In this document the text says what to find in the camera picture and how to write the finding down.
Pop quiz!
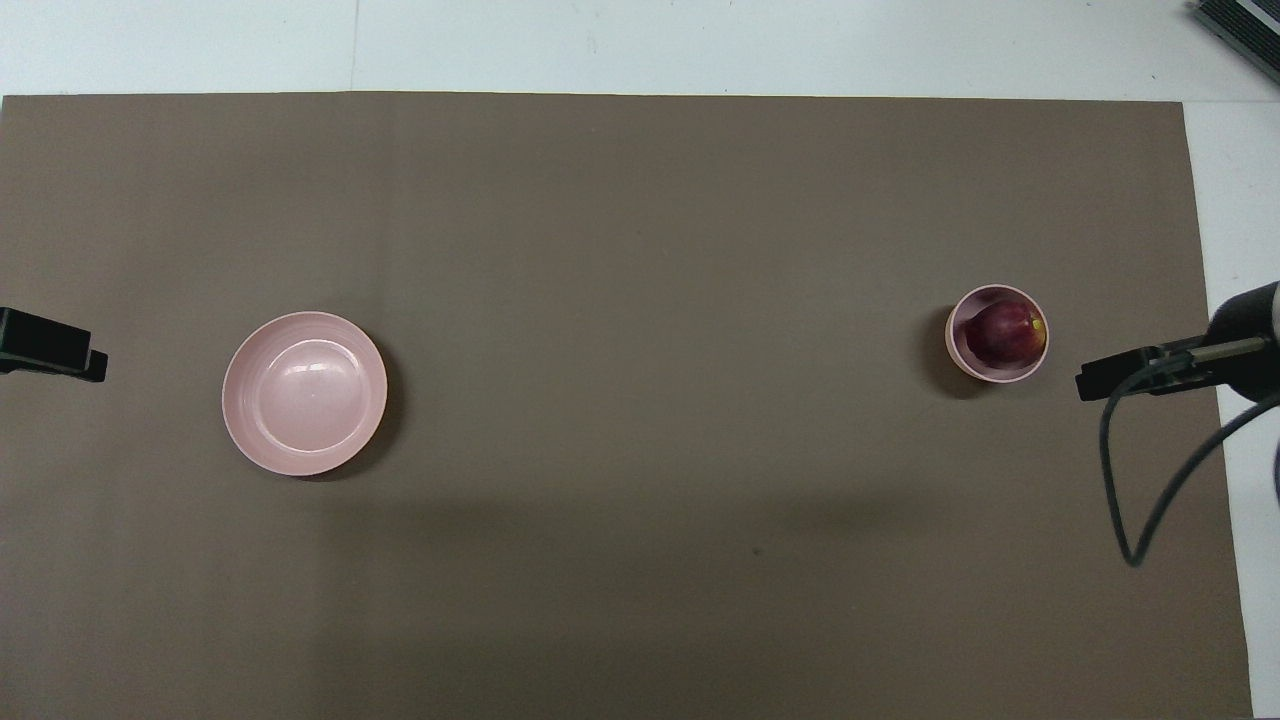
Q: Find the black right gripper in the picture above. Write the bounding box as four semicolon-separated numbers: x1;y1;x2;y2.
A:
1076;281;1280;404

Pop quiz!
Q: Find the dark red apple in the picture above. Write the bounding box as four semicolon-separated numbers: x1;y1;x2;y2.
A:
965;300;1048;367

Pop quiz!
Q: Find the pink bowl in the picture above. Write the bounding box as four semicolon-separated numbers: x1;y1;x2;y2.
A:
945;284;1051;384

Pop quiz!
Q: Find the pink plate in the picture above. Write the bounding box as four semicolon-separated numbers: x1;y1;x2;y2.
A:
221;311;389;478

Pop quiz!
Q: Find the dark grey slatted device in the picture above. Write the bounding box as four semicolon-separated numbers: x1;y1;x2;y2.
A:
1190;0;1280;86

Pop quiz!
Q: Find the brown table mat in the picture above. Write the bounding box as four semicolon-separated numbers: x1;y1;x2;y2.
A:
0;92;1256;720

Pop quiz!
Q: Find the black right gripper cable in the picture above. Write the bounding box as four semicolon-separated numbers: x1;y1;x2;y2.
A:
1100;338;1280;569

